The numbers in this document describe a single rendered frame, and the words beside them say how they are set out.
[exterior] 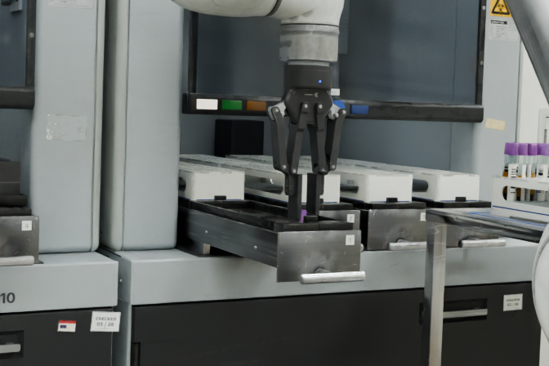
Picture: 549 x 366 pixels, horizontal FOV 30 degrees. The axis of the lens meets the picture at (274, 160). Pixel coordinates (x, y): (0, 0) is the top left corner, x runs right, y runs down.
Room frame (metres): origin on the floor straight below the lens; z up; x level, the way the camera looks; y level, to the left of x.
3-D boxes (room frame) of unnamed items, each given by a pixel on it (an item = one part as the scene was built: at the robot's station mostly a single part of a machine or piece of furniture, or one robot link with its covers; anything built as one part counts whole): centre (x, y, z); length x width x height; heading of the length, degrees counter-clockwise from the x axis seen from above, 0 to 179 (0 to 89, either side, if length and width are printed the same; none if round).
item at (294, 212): (1.57, -0.03, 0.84); 0.03 x 0.01 x 0.07; 27
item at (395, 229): (2.08, -0.08, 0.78); 0.73 x 0.14 x 0.09; 27
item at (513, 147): (1.60, -0.37, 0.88); 0.02 x 0.02 x 0.11
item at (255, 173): (1.89, -0.01, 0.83); 0.30 x 0.10 x 0.06; 27
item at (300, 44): (1.57, -0.05, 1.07); 0.09 x 0.09 x 0.06
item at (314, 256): (1.72, 0.08, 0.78); 0.73 x 0.14 x 0.09; 27
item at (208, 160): (2.17, 0.14, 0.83); 0.30 x 0.10 x 0.06; 27
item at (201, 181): (1.88, 0.16, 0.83); 0.30 x 0.10 x 0.06; 27
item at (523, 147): (1.61, -0.39, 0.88); 0.02 x 0.02 x 0.11
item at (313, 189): (1.58, -0.06, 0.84); 0.03 x 0.01 x 0.07; 27
